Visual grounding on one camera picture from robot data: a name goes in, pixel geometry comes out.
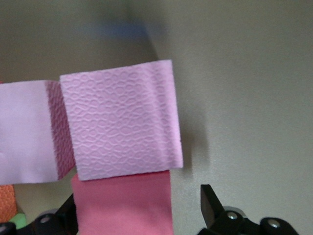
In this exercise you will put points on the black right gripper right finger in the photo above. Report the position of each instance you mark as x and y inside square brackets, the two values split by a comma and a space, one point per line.
[210, 208]

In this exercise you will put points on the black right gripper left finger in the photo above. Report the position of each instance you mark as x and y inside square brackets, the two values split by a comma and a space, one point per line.
[66, 215]

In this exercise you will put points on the green foam cube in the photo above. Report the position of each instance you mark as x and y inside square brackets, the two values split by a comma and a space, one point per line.
[18, 219]

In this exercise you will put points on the red foam cube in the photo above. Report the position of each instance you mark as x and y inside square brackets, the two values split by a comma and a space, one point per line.
[122, 208]

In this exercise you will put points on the orange foam cube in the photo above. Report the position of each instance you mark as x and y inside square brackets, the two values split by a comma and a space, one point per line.
[7, 203]

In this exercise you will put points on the brown table cover sheet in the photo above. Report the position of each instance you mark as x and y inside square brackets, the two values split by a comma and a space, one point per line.
[244, 98]

